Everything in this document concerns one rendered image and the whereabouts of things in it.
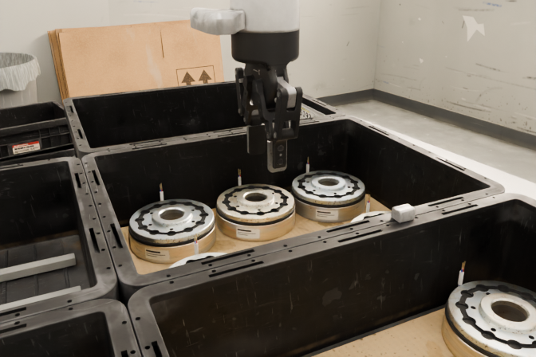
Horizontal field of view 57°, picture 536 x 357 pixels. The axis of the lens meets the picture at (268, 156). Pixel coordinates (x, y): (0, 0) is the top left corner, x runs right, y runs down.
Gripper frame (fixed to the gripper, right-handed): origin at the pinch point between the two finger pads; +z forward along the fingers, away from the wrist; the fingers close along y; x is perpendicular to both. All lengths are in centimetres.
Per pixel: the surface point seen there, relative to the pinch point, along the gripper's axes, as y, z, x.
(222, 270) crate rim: -19.4, 1.4, 12.3
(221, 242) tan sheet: 0.1, 11.2, 6.1
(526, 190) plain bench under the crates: 14, 24, -66
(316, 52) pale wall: 299, 44, -175
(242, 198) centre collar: 3.3, 7.5, 2.0
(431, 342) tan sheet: -23.7, 11.5, -5.8
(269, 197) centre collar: 2.3, 7.5, -1.4
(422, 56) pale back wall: 257, 47, -248
